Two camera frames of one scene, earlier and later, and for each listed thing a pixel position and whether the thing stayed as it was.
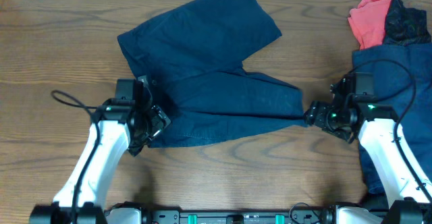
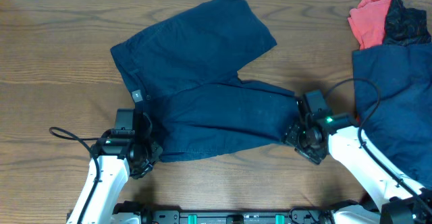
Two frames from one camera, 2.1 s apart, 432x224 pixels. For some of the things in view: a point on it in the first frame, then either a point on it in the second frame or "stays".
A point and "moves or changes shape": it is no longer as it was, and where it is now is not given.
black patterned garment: x=404 y=25 stays
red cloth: x=368 y=19 stays
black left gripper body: x=150 y=124 -> x=148 y=152
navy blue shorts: x=192 y=55 moves or changes shape
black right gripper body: x=325 y=117 -> x=297 y=136
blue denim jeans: x=402 y=77 stays
